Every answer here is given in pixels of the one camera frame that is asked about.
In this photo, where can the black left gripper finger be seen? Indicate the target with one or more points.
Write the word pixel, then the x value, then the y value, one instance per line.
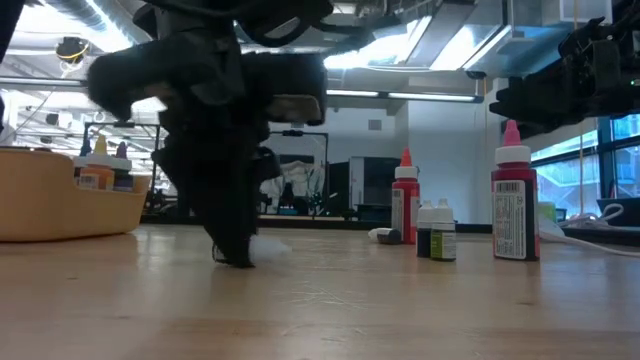
pixel 200 190
pixel 245 200

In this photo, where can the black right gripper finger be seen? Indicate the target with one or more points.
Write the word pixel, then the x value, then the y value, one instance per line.
pixel 525 90
pixel 530 107

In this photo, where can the purple food coloring bottle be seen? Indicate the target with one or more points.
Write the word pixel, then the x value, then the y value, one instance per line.
pixel 122 175

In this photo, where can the orange food coloring bottle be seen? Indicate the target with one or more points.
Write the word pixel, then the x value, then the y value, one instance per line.
pixel 97 172

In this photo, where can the pink food coloring bottle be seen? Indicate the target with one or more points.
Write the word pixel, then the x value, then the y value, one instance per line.
pixel 515 215

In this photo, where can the red food coloring bottle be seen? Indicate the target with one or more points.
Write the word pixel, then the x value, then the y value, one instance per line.
pixel 405 200

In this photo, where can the small green-label dropper bottle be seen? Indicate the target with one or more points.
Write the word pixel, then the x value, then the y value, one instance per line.
pixel 443 240

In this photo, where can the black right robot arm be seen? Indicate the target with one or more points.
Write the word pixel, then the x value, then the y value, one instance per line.
pixel 631 60

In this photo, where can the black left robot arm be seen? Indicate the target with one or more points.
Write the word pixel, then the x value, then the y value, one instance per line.
pixel 225 20

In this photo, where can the white draped sheet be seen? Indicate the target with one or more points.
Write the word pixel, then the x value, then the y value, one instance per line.
pixel 305 175

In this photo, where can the long linear ceiling light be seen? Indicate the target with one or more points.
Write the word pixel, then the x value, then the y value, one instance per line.
pixel 430 96

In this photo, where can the green cup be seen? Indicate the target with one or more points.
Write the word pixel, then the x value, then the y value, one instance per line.
pixel 548 212

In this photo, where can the white round puck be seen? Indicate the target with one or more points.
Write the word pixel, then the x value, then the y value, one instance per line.
pixel 550 229

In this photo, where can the black cabinet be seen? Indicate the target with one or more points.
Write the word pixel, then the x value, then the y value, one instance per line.
pixel 375 180

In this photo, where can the black bin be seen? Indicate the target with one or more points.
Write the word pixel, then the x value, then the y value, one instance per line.
pixel 630 212

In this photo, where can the yellow plastic bin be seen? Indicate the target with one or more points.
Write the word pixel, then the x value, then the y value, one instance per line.
pixel 50 210

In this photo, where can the black table frame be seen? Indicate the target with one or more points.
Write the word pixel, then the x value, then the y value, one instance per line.
pixel 320 221

